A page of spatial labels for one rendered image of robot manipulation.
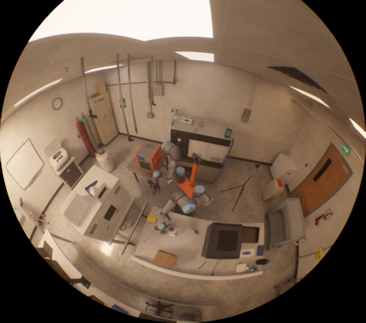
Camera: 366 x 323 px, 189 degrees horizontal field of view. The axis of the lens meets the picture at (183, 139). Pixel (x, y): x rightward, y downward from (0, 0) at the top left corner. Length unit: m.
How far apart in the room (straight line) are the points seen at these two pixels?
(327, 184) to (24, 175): 7.50
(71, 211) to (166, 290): 2.16
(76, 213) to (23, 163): 2.92
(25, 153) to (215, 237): 4.39
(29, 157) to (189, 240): 4.16
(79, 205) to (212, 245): 1.50
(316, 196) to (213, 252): 3.06
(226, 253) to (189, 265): 0.50
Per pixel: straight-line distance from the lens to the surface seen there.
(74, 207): 1.49
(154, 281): 2.74
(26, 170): 4.17
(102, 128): 4.45
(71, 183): 3.93
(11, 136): 3.98
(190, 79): 2.95
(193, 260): 1.67
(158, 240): 1.66
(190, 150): 2.34
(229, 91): 2.95
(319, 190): 3.73
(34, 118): 3.89
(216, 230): 1.42
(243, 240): 1.89
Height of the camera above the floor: 2.54
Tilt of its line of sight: 36 degrees down
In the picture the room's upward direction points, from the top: 4 degrees clockwise
